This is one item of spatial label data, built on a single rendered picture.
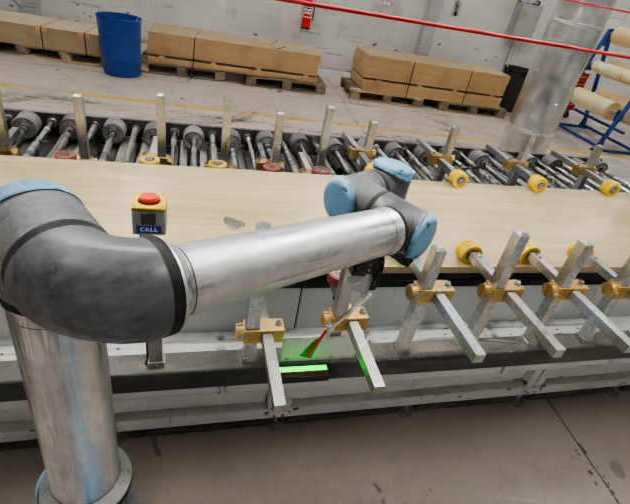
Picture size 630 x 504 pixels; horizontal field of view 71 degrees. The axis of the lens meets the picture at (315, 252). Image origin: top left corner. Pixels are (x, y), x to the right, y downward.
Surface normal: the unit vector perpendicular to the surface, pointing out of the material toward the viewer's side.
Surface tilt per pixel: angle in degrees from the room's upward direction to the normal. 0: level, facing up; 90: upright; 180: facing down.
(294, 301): 90
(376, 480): 0
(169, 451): 0
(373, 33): 90
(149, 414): 0
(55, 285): 55
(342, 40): 90
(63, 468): 89
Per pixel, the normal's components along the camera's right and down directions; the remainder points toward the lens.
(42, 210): 0.11, -0.80
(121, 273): 0.33, -0.36
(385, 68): 0.16, 0.57
